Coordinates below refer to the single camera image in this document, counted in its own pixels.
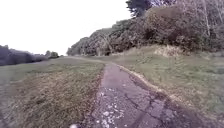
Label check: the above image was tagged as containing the cracked grey asphalt path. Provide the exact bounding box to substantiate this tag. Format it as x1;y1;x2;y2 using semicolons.
78;61;214;128

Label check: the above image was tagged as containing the dense dark wood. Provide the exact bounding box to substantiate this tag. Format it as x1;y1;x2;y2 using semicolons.
65;0;224;57

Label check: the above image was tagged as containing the grass slope below wood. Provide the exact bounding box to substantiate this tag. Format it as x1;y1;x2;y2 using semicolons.
83;44;224;128

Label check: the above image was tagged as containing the flat grass field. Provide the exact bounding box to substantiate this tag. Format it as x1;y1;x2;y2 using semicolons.
0;55;105;128

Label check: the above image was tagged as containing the distant row of trees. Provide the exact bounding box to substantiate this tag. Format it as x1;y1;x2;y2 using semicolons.
0;44;61;67

